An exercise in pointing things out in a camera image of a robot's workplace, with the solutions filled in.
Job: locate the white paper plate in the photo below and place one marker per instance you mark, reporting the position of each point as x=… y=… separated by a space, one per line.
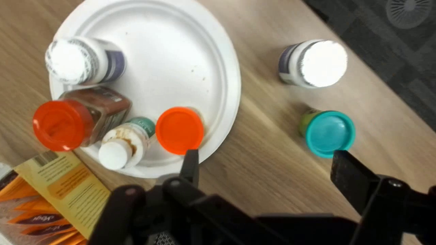
x=178 y=55

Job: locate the yellow Play-Doh tub orange lid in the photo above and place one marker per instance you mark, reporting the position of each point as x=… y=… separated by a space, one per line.
x=180 y=131

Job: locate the yellow orange cardboard box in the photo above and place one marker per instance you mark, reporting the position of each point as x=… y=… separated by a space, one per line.
x=63 y=195

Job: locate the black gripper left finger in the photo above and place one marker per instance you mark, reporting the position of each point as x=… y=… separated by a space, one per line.
x=191 y=168

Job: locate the green Play-Doh tub teal lid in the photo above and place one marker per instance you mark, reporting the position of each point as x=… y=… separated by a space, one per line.
x=329 y=134

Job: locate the small white teal-label bottle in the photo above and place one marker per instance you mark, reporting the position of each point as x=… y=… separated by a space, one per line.
x=120 y=148

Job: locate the white blue-label pill bottle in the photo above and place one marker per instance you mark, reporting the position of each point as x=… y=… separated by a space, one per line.
x=73 y=62
x=318 y=63

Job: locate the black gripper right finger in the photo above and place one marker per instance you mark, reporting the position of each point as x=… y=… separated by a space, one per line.
x=352 y=178

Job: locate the orange-capped brown spice jar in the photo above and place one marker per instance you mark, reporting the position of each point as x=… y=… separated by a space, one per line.
x=62 y=125

